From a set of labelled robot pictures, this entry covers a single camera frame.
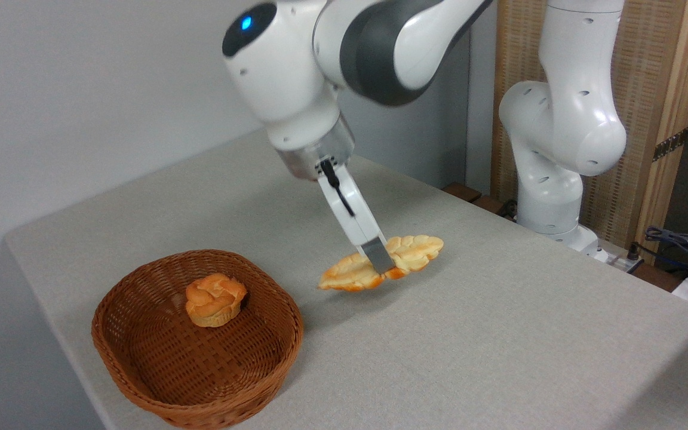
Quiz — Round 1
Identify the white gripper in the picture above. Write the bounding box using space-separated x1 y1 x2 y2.
317 164 396 275

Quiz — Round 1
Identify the leaf-shaped bread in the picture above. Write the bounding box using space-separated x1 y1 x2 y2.
318 235 445 293

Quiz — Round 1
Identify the round knotted bread roll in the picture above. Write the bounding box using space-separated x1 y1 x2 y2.
185 273 248 328

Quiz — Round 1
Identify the brown woven wicker basket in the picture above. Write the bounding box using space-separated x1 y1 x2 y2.
91 249 305 430

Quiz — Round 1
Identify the brown wooden ledge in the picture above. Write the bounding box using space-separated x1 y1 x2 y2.
442 183 519 223

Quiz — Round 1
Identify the dark metal hinge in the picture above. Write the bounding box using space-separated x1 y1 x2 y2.
652 127 688 162

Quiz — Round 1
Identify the wooden framed woven screen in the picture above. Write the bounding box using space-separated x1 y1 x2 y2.
491 0 688 265

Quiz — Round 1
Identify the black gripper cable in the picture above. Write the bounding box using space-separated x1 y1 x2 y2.
320 158 356 218

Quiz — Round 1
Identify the bundle of dark cables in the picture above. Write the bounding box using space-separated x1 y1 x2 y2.
644 226 688 281

